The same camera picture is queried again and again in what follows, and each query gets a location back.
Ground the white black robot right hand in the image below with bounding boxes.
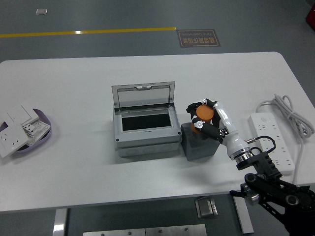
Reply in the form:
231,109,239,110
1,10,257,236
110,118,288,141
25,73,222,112
186,98,251,158

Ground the orange cylinder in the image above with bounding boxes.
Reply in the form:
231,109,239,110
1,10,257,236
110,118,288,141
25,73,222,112
191,105,215,135

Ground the grey junction box with lid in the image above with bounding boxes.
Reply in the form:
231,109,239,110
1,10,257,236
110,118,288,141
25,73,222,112
111,81,183,158

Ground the grey cube with round recess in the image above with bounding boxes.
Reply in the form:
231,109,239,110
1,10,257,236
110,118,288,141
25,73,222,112
181,122,221,162

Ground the metal floor socket box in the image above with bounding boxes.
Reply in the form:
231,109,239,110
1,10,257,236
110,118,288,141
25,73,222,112
195,196,219,219

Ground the white power strip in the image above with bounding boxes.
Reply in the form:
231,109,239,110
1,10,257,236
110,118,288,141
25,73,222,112
250,112,295,175

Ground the white table leg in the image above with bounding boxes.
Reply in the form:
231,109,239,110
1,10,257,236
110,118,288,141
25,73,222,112
233,196,254,234
52,208,67,236

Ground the brown floor sign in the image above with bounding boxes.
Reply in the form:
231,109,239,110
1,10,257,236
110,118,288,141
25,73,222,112
177,29,221,48

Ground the red object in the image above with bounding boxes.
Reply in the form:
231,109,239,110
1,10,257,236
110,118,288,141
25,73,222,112
305,4,315,25

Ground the white perforated panel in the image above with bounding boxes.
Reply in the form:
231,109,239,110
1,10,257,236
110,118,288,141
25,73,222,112
26,120,52,146

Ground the purple plastic tray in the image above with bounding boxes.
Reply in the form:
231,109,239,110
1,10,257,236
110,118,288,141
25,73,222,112
0,108,53,156

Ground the small white socket module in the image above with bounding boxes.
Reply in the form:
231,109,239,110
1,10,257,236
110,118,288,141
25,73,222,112
22,122,38,136

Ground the white power strip cable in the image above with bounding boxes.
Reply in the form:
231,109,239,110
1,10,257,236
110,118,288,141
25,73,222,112
255,94,315,187

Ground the grey metal base plate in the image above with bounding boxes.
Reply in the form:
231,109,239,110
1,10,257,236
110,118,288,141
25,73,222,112
83,224,207,236

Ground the white wall socket plate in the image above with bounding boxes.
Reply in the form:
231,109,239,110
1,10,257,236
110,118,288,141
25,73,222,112
0,122,30,158

